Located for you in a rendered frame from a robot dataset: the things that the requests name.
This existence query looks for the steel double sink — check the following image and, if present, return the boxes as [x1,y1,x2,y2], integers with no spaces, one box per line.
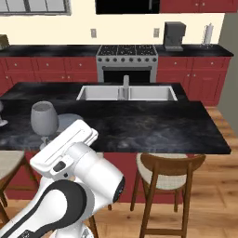
[75,85,179,102]

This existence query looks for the red island base panel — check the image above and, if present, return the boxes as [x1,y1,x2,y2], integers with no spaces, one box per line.
[5,151,184,205]

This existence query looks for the black microwave oven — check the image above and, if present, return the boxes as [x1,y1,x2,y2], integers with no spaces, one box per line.
[94,0,162,16]

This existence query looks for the dark grey coffee machine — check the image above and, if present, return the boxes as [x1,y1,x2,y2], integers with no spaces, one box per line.
[163,20,187,52]

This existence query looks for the red base cupboards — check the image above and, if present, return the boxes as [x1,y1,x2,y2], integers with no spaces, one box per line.
[0,56,99,96]
[155,56,232,107]

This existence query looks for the steel range with oven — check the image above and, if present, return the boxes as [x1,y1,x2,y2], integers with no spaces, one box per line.
[96,44,159,84]

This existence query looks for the grey tap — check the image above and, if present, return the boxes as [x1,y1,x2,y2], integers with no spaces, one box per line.
[118,74,131,101]

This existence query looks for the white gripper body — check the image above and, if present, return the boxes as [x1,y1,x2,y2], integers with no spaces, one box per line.
[30,119,99,168]

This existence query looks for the window with grey frame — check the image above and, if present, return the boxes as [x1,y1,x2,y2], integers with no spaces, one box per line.
[0,0,73,17]

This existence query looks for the grey plate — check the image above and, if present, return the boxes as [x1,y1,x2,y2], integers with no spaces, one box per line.
[57,112,85,134]

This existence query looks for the grey wine glass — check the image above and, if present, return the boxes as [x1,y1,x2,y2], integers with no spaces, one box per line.
[0,101,9,127]
[30,100,60,151]

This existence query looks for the red wall cupboards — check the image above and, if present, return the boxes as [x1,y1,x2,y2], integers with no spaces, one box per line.
[159,0,238,14]

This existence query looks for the brown toaster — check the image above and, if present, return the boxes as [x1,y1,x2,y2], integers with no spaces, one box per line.
[0,33,10,51]

